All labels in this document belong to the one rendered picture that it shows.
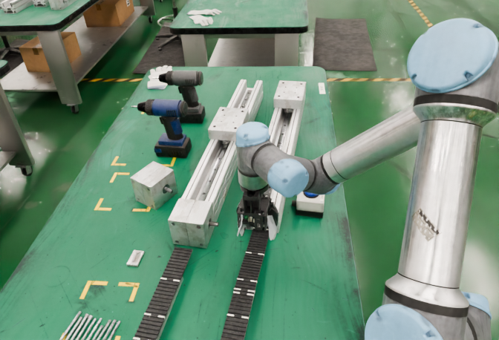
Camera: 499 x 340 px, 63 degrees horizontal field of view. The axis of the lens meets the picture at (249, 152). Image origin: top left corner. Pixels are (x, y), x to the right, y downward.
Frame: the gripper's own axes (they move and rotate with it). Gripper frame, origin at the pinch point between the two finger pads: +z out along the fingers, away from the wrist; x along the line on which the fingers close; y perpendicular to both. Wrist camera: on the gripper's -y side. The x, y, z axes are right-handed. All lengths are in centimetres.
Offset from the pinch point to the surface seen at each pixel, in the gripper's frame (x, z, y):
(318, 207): 15.8, -0.2, -12.5
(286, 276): 9.1, 4.2, 9.9
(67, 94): -189, 63, -179
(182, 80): -40, -15, -59
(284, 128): 0, -2, -51
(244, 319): 1.6, 1.0, 25.6
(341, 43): 23, 80, -356
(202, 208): -16.0, -5.3, -1.6
